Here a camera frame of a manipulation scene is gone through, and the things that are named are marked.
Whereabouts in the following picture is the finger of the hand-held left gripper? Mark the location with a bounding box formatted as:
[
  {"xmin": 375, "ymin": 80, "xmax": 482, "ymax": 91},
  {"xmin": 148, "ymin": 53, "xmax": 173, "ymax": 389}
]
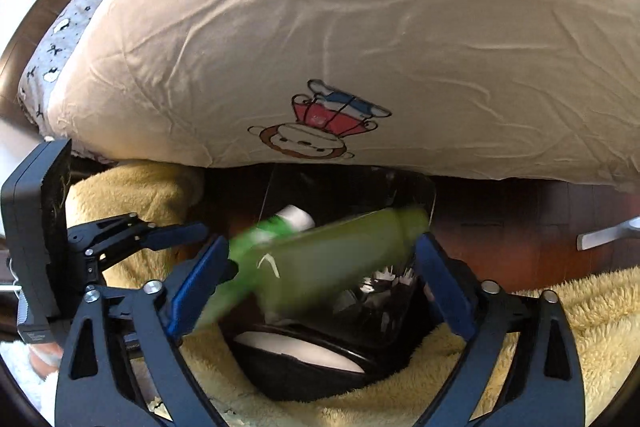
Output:
[{"xmin": 70, "ymin": 214, "xmax": 211, "ymax": 260}]

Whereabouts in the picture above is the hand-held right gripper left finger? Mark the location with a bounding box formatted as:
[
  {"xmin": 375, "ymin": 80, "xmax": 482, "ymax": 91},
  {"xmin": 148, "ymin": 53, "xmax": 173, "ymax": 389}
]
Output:
[{"xmin": 54, "ymin": 234, "xmax": 240, "ymax": 427}]

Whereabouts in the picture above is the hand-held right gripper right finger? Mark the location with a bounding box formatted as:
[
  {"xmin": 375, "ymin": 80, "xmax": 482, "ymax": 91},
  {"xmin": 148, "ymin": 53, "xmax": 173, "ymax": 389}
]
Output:
[{"xmin": 414, "ymin": 232, "xmax": 586, "ymax": 427}]

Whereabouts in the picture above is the black trash bin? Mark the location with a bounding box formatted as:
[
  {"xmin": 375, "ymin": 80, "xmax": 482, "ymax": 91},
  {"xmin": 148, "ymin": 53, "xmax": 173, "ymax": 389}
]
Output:
[{"xmin": 220, "ymin": 164, "xmax": 441, "ymax": 403}]

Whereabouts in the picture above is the green plastic bottle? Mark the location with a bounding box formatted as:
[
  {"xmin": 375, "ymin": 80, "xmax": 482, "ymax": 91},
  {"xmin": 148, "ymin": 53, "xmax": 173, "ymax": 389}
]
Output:
[{"xmin": 197, "ymin": 204, "xmax": 431, "ymax": 328}]

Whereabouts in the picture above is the yellow fluffy rug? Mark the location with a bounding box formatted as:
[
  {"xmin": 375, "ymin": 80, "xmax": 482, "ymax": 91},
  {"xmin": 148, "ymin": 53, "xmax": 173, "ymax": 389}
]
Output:
[{"xmin": 62, "ymin": 161, "xmax": 640, "ymax": 427}]

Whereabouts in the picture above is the white plastic cup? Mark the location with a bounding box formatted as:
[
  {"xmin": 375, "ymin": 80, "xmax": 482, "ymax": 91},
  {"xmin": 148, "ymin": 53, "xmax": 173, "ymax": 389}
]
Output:
[{"xmin": 272, "ymin": 205, "xmax": 316, "ymax": 233}]

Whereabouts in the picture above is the white flat object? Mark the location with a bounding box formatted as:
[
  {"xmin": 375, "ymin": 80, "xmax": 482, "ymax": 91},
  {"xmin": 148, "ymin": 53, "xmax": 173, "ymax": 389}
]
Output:
[{"xmin": 576, "ymin": 216, "xmax": 640, "ymax": 252}]

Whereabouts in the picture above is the grey cat printed bed sheet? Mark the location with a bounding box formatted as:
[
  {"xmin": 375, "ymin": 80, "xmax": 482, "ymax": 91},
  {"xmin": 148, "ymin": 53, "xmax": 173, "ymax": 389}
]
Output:
[{"xmin": 17, "ymin": 0, "xmax": 151, "ymax": 162}]

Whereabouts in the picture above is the beige cartoon printed quilt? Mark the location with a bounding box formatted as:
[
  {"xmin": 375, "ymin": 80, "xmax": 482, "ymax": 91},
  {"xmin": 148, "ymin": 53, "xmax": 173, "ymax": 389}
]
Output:
[{"xmin": 37, "ymin": 0, "xmax": 640, "ymax": 195}]

